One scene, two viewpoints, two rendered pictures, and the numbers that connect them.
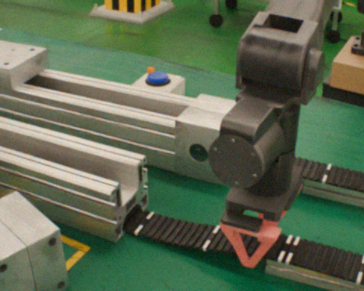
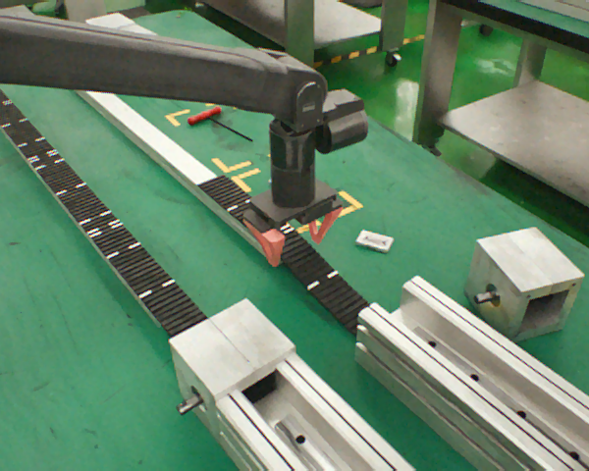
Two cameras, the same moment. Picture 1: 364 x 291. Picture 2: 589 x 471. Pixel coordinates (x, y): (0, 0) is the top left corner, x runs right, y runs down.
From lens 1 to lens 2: 1.09 m
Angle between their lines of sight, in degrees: 106
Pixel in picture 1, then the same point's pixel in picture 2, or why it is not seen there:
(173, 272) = (369, 280)
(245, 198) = (321, 188)
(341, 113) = not seen: outside the picture
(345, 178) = (149, 274)
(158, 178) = not seen: hidden behind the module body
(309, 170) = (172, 298)
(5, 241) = (525, 241)
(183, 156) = not seen: hidden behind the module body
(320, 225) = (210, 274)
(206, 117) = (252, 335)
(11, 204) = (525, 276)
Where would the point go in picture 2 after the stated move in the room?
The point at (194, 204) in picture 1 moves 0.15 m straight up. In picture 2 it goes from (304, 342) to (304, 252)
